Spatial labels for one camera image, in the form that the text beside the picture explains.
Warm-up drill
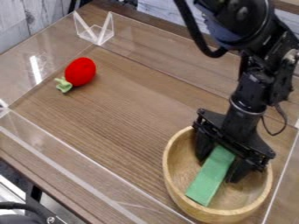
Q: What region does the black equipment under table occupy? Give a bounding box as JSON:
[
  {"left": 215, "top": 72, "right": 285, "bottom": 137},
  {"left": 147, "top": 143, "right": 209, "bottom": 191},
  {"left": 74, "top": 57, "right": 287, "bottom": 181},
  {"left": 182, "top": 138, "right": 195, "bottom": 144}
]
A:
[{"left": 0, "top": 183, "right": 73, "bottom": 224}]

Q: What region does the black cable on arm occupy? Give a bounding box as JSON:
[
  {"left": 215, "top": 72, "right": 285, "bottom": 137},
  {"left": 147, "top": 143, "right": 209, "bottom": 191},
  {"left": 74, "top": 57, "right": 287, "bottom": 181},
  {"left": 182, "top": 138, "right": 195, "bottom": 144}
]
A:
[{"left": 173, "top": 0, "right": 230, "bottom": 59}]

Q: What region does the clear acrylic enclosure wall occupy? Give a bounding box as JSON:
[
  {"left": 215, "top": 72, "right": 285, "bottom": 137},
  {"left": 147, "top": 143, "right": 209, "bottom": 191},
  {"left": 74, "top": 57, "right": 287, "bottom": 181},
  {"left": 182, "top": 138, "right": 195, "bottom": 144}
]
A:
[{"left": 0, "top": 1, "right": 299, "bottom": 224}]

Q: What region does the brown wooden bowl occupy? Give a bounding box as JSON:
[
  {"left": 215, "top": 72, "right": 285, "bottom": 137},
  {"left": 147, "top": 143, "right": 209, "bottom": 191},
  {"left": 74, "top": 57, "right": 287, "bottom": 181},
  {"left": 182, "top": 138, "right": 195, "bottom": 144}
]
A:
[{"left": 163, "top": 127, "right": 274, "bottom": 224}]

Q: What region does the green rectangular block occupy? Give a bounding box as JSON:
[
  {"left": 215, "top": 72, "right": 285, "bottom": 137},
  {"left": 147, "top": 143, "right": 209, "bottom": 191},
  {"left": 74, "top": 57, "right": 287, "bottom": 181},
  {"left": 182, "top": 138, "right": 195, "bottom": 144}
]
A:
[{"left": 185, "top": 145, "right": 235, "bottom": 207}]

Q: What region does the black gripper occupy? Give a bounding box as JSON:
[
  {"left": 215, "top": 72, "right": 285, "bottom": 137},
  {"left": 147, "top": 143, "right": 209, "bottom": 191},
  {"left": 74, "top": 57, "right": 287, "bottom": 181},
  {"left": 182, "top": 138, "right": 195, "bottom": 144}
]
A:
[{"left": 193, "top": 97, "right": 277, "bottom": 183}]

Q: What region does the red plush strawberry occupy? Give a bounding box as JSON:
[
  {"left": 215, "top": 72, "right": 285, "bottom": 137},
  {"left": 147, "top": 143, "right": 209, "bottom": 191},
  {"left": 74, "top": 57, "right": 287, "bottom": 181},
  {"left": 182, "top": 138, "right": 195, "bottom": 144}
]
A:
[{"left": 55, "top": 57, "right": 97, "bottom": 94}]

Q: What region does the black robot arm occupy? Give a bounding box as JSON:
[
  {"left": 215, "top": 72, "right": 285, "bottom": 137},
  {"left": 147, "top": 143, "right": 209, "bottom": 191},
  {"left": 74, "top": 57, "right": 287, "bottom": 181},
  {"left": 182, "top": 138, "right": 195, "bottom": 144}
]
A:
[{"left": 193, "top": 0, "right": 299, "bottom": 183}]

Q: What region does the clear acrylic corner bracket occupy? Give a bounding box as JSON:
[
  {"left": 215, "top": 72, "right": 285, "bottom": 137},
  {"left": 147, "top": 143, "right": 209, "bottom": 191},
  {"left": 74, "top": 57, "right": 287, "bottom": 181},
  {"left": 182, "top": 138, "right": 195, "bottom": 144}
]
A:
[{"left": 73, "top": 12, "right": 115, "bottom": 46}]

